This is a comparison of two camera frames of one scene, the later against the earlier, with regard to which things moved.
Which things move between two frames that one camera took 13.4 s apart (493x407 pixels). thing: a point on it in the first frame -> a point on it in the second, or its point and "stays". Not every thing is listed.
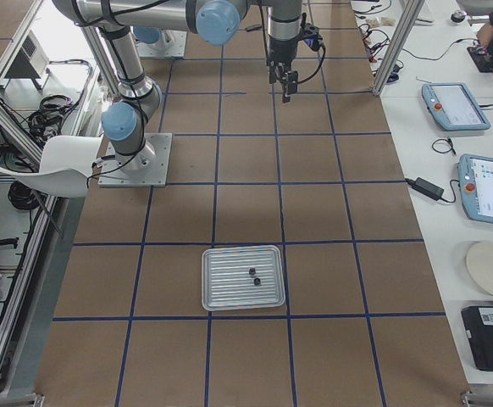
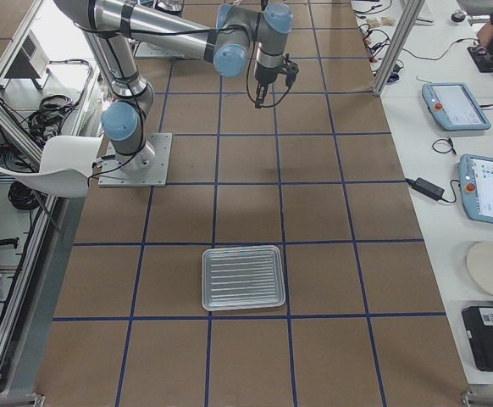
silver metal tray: [242, 277] stays
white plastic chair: [66, 163] stays
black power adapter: [428, 188] stays
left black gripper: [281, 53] -> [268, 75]
